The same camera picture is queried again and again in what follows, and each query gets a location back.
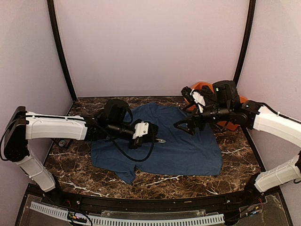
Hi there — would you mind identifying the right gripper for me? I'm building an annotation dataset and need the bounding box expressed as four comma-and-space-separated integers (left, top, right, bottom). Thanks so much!
174, 102, 231, 135

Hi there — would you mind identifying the blue t-shirt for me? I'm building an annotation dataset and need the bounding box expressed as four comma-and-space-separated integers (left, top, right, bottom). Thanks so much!
91, 103, 223, 184

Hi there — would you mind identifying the round yellow grey brooch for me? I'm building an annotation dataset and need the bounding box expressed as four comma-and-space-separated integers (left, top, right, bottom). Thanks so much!
157, 139, 166, 143

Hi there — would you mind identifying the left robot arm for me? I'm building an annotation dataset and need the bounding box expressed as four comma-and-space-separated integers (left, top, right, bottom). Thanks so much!
0, 99, 160, 205

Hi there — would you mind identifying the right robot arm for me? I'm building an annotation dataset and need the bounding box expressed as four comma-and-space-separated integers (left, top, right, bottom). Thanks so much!
174, 80, 301, 204

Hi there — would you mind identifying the black clothing in basin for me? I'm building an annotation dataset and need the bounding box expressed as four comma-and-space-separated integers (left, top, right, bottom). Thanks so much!
200, 85, 216, 102

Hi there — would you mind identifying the orange plastic basin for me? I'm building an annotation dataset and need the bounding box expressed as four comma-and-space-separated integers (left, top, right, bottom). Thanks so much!
187, 80, 248, 131

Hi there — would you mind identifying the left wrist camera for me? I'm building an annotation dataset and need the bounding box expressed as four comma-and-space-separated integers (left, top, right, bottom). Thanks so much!
133, 121, 149, 139

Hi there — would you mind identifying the right black frame post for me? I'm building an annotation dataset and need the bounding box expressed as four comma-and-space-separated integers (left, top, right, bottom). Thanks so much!
233, 0, 256, 87

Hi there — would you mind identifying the black frame post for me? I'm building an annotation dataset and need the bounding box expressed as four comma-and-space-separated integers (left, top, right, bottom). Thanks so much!
233, 0, 256, 87
47, 0, 77, 102

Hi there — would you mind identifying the black front rail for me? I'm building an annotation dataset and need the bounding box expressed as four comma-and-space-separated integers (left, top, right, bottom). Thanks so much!
28, 183, 280, 214

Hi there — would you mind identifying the white slotted cable duct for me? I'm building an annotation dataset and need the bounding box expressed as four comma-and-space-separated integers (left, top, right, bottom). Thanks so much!
30, 201, 225, 226

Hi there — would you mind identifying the left black frame post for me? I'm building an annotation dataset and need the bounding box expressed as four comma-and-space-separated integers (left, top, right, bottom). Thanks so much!
47, 0, 77, 102

